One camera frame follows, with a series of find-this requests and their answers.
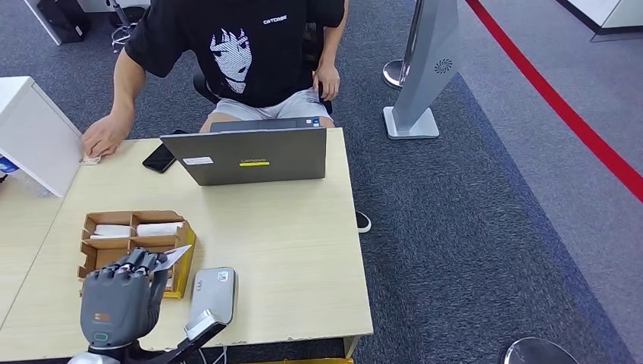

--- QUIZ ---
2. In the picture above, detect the chrome stanchion post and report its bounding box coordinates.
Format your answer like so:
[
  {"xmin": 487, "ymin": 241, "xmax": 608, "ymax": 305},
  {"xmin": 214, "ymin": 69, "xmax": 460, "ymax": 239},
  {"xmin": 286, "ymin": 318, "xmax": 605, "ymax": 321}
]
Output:
[{"xmin": 382, "ymin": 0, "xmax": 426, "ymax": 91}]

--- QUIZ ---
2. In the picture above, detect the person's right hand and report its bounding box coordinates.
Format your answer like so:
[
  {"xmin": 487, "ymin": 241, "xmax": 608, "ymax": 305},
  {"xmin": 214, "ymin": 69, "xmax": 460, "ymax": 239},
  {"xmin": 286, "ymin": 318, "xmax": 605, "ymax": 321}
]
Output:
[{"xmin": 80, "ymin": 112, "xmax": 133, "ymax": 160}]

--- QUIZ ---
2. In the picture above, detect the grey card reader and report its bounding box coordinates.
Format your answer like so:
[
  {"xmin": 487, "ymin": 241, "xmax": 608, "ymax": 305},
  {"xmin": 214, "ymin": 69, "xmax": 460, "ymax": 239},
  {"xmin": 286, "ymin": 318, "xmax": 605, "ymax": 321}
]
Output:
[{"xmin": 187, "ymin": 266, "xmax": 239, "ymax": 327}]

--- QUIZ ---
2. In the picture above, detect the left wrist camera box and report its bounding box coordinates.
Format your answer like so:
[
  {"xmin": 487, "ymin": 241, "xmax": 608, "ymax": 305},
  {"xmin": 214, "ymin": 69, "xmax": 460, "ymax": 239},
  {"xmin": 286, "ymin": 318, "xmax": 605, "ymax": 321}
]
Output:
[{"xmin": 165, "ymin": 309, "xmax": 228, "ymax": 361}]

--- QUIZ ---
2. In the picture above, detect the cardboard card organizer box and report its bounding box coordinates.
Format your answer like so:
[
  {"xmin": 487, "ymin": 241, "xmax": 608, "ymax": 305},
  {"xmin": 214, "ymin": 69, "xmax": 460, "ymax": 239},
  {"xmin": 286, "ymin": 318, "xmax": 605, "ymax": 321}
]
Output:
[{"xmin": 77, "ymin": 210, "xmax": 197, "ymax": 301}]

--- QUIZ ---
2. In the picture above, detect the person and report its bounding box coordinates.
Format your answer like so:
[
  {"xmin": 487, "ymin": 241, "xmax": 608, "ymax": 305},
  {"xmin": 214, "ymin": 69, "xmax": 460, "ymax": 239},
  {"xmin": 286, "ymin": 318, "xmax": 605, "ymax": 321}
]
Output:
[{"xmin": 80, "ymin": 0, "xmax": 373, "ymax": 234}]

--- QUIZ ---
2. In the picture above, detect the black bag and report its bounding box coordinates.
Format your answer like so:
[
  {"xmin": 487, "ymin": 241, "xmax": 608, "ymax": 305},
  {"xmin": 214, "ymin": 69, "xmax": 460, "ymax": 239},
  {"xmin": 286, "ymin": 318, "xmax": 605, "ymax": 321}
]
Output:
[{"xmin": 35, "ymin": 0, "xmax": 92, "ymax": 46}]

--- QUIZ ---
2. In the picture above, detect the black smartphone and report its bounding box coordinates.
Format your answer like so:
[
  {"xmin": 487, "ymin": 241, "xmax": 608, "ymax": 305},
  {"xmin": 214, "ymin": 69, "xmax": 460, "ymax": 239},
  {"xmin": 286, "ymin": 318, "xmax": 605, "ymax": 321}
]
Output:
[{"xmin": 142, "ymin": 129, "xmax": 188, "ymax": 174}]

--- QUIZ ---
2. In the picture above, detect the grey laptop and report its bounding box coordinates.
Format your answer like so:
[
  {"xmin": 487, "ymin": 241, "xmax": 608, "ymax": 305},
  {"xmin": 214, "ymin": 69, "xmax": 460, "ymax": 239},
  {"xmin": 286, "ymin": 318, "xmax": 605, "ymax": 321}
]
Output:
[{"xmin": 159, "ymin": 116, "xmax": 328, "ymax": 187}]

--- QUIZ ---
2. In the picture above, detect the room key card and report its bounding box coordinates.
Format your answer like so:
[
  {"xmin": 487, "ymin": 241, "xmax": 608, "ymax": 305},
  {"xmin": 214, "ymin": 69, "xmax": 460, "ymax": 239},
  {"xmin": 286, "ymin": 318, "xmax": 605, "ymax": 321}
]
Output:
[{"xmin": 152, "ymin": 243, "xmax": 193, "ymax": 274}]

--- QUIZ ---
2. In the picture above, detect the chrome round base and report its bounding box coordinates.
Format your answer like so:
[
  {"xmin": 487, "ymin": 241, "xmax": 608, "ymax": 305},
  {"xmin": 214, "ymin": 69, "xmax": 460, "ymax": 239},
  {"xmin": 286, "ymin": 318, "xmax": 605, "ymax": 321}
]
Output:
[{"xmin": 503, "ymin": 337, "xmax": 582, "ymax": 364}]

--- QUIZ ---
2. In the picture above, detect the white cabinet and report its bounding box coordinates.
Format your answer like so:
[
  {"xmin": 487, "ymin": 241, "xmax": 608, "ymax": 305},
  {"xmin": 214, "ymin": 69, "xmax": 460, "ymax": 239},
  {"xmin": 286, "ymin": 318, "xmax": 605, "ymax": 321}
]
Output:
[{"xmin": 0, "ymin": 76, "xmax": 84, "ymax": 198}]

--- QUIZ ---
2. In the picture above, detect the red floor tape line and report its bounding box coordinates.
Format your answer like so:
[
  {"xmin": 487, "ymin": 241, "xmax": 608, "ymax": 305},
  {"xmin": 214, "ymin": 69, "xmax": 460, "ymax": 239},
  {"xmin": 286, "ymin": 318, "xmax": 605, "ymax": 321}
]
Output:
[{"xmin": 464, "ymin": 0, "xmax": 643, "ymax": 205}]

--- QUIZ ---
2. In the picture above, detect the white card stack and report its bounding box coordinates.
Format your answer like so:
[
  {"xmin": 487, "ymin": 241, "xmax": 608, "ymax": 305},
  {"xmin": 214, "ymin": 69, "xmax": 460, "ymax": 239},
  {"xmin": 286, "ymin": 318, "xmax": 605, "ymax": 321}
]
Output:
[
  {"xmin": 89, "ymin": 224, "xmax": 133, "ymax": 240},
  {"xmin": 136, "ymin": 221, "xmax": 185, "ymax": 238}
]

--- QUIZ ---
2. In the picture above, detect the chrome stool base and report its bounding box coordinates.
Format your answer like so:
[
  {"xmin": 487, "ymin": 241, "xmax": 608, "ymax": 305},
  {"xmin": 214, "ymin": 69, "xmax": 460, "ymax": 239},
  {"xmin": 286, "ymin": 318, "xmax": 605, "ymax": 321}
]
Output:
[{"xmin": 105, "ymin": 0, "xmax": 148, "ymax": 55}]

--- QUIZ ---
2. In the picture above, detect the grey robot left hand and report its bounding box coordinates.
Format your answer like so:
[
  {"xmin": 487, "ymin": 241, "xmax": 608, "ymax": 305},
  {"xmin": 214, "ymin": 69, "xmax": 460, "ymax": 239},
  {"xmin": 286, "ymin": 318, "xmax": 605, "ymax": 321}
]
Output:
[{"xmin": 80, "ymin": 248, "xmax": 171, "ymax": 351}]

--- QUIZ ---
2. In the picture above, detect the person's left hand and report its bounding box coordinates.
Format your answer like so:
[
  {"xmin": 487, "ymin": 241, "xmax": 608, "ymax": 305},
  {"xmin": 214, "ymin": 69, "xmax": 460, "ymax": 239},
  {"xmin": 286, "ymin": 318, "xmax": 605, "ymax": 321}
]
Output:
[{"xmin": 312, "ymin": 62, "xmax": 341, "ymax": 102}]

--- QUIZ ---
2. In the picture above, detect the white board panel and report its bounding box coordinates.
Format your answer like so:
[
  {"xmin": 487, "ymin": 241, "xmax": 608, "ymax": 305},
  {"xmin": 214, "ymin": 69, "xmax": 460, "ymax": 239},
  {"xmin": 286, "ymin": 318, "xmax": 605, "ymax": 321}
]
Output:
[{"xmin": 22, "ymin": 0, "xmax": 64, "ymax": 47}]

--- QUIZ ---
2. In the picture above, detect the grey kiosk stand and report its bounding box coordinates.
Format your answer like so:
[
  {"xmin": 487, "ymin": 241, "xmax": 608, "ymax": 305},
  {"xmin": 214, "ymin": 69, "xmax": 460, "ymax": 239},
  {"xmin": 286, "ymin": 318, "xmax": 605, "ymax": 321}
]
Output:
[{"xmin": 382, "ymin": 0, "xmax": 460, "ymax": 140}]

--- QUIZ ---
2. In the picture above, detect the white counter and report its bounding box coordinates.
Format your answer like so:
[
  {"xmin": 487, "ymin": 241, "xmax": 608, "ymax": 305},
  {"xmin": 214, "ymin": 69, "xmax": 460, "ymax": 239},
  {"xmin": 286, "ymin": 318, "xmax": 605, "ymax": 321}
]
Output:
[{"xmin": 554, "ymin": 0, "xmax": 643, "ymax": 42}]

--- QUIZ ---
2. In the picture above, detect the white background desk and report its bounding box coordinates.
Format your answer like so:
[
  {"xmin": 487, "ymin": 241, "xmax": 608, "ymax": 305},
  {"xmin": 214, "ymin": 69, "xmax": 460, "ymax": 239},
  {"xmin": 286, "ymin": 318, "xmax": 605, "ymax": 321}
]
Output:
[{"xmin": 75, "ymin": 0, "xmax": 152, "ymax": 14}]

